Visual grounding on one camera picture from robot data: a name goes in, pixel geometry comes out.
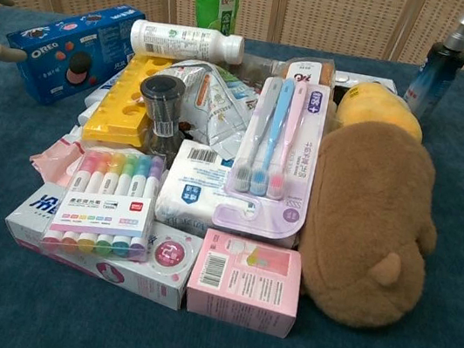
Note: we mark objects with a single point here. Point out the blue Oreo cookie box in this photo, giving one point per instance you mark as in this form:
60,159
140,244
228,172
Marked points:
57,53

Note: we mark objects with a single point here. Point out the white toothpaste box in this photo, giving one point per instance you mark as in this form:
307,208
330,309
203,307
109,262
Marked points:
145,277

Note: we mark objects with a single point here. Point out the white plastic device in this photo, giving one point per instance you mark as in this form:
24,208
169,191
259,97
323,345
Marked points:
361,80

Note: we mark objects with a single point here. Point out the pink cardboard box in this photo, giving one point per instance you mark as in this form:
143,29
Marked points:
245,286

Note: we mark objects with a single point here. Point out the white plastic tube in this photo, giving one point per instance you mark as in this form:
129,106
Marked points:
86,115

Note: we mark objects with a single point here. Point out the yellow plastic holed tray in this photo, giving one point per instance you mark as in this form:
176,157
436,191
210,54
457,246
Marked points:
115,116

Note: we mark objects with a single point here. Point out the pink plastic bag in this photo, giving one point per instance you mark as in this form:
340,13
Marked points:
55,159

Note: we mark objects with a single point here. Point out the white plastic bottle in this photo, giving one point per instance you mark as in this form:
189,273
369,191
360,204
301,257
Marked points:
178,41

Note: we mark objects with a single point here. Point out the black-capped glass grinder bottle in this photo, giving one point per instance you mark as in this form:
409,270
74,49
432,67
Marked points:
161,101

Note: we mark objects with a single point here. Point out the pastel highlighter pen set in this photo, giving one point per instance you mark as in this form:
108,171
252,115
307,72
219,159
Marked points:
98,210

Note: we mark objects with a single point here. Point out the crumpled silver snack pouch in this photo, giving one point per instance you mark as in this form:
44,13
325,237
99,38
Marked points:
220,106

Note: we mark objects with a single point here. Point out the white tissue pack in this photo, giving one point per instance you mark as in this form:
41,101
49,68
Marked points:
187,193

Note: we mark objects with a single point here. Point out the three-toothbrush blister pack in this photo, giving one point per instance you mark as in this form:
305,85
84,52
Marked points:
280,146

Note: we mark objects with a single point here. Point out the orange snack packet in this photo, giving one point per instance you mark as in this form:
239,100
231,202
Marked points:
310,69

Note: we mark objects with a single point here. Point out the yellow plush toy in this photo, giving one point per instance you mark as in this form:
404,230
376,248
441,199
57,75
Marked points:
375,108

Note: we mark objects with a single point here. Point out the brown plush toy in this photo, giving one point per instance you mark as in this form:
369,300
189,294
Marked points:
365,221

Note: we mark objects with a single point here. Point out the blue pump dispenser bottle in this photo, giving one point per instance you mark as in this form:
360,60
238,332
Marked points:
439,74

